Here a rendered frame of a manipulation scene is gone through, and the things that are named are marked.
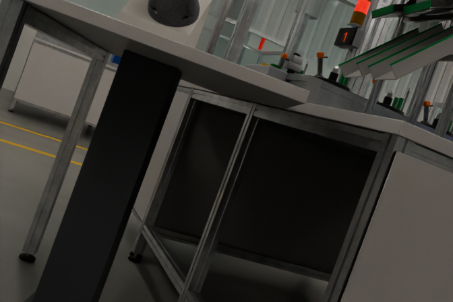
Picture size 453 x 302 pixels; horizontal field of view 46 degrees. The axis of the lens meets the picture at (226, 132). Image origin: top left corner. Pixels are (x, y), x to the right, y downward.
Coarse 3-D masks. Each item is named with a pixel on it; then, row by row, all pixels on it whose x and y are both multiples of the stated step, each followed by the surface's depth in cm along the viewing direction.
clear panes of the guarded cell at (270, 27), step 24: (216, 0) 271; (240, 0) 308; (264, 0) 313; (288, 0) 318; (264, 24) 315; (288, 24) 320; (408, 24) 326; (432, 24) 306; (216, 48) 307; (264, 48) 317; (384, 96) 324; (408, 96) 305
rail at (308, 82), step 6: (288, 78) 175; (294, 78) 171; (300, 78) 167; (306, 78) 164; (312, 78) 162; (318, 78) 163; (294, 84) 170; (300, 84) 166; (306, 84) 162; (312, 84) 163; (318, 84) 163; (312, 90) 163; (318, 90) 164; (312, 96) 163; (312, 102) 164
